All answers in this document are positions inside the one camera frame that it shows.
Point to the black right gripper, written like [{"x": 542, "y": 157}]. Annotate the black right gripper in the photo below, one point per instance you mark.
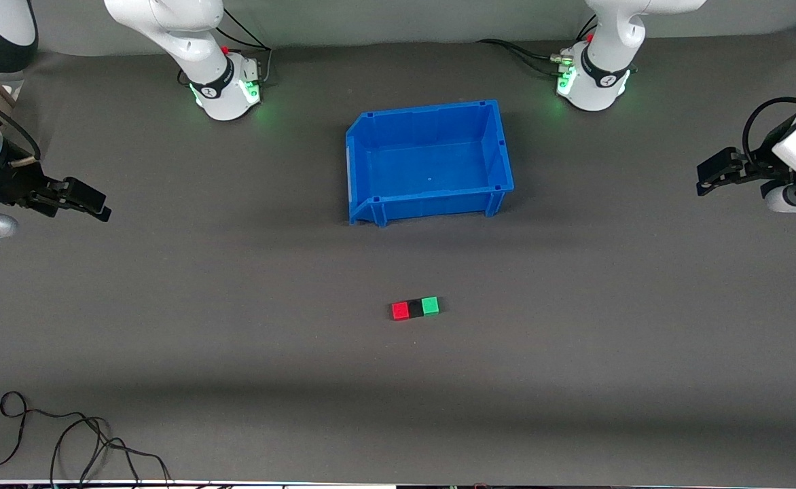
[{"x": 16, "y": 184}]

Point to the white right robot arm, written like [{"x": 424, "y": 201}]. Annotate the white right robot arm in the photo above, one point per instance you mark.
[{"x": 194, "y": 47}]

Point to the red cube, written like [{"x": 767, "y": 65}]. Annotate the red cube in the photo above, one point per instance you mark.
[{"x": 400, "y": 311}]

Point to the black cube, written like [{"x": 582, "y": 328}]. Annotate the black cube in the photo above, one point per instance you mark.
[{"x": 415, "y": 308}]

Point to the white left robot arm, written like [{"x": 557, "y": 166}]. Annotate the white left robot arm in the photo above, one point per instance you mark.
[{"x": 605, "y": 41}]

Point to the blue plastic storage bin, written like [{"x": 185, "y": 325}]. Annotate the blue plastic storage bin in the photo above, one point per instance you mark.
[{"x": 428, "y": 166}]

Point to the green cube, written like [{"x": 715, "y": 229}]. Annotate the green cube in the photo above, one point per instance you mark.
[{"x": 430, "y": 306}]

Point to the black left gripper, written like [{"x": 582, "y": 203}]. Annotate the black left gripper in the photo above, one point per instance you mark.
[{"x": 759, "y": 170}]

